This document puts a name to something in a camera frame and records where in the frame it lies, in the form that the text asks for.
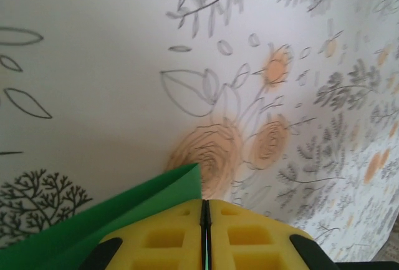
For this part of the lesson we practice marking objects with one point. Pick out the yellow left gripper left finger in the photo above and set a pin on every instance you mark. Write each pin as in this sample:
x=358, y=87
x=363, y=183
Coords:
x=156, y=245

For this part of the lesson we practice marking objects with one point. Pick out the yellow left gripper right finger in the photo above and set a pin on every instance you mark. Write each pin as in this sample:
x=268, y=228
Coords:
x=255, y=239

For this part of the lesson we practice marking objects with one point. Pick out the green square cloth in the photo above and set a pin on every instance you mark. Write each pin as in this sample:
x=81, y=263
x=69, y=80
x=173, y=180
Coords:
x=93, y=220

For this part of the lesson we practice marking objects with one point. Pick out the floral patterned table cover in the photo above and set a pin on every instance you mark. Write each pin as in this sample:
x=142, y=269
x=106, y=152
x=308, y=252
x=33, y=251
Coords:
x=93, y=64

